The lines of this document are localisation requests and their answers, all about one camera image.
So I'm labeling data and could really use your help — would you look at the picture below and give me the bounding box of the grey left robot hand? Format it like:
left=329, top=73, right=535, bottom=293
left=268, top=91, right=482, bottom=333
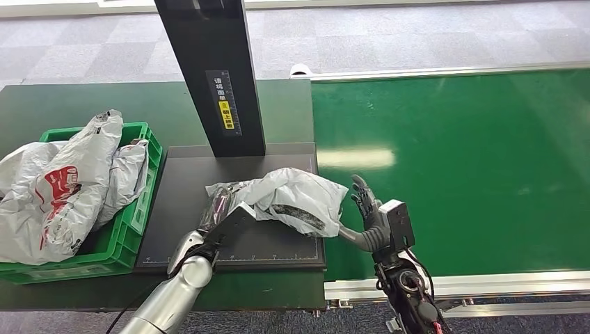
left=198, top=186, right=234, bottom=233

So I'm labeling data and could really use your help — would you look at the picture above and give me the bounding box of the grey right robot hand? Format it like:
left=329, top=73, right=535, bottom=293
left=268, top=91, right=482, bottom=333
left=338, top=173, right=393, bottom=253

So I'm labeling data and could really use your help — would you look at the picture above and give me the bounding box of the wide aluminium conveyor rail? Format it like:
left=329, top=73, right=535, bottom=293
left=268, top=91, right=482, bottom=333
left=323, top=270, right=590, bottom=319

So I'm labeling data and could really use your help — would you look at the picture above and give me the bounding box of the plain white plastic bag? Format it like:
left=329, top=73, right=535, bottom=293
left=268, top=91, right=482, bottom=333
left=0, top=141, right=69, bottom=200

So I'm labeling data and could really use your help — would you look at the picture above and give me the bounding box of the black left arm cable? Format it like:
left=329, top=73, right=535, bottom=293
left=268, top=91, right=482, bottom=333
left=104, top=280, right=159, bottom=334

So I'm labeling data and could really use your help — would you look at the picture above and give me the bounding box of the white bag with red print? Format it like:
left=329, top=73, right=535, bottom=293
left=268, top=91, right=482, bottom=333
left=0, top=109, right=125, bottom=267

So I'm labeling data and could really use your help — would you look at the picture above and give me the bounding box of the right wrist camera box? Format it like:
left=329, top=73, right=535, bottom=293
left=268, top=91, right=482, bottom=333
left=377, top=199, right=416, bottom=253

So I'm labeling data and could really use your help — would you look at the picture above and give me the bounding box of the green plastic crate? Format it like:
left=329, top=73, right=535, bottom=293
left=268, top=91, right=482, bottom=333
left=0, top=121, right=164, bottom=286

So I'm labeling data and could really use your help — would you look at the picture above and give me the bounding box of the grey-white plastic mailer package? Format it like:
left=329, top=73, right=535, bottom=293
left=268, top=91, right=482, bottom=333
left=205, top=166, right=350, bottom=239

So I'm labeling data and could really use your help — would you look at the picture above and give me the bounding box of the dark green table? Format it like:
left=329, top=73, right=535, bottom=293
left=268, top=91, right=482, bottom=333
left=0, top=79, right=327, bottom=312

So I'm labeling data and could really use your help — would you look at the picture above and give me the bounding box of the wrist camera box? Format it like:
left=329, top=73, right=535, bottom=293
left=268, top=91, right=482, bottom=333
left=377, top=199, right=416, bottom=253
left=202, top=200, right=257, bottom=248

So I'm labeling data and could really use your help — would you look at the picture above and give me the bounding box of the black ruler label yellow sticker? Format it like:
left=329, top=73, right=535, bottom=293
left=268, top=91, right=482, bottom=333
left=205, top=69, right=243, bottom=138

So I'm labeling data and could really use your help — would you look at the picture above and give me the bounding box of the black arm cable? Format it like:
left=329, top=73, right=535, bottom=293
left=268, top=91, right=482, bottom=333
left=404, top=248, right=437, bottom=299
left=104, top=280, right=159, bottom=334

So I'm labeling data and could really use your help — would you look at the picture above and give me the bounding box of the green conveyor belt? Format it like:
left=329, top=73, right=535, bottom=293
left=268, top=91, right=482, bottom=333
left=311, top=68, right=590, bottom=283

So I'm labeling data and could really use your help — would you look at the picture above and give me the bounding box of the black machine column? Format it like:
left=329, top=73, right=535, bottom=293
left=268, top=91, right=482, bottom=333
left=153, top=0, right=267, bottom=159

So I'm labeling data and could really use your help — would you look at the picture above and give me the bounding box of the thin aluminium conveyor rail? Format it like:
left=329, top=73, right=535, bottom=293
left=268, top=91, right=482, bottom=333
left=289, top=60, right=590, bottom=84

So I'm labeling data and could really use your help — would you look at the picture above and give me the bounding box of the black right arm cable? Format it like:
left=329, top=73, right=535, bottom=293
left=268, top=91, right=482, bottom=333
left=404, top=248, right=437, bottom=299

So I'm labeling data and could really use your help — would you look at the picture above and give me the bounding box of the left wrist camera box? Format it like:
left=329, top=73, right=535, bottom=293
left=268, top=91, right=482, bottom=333
left=202, top=200, right=257, bottom=248

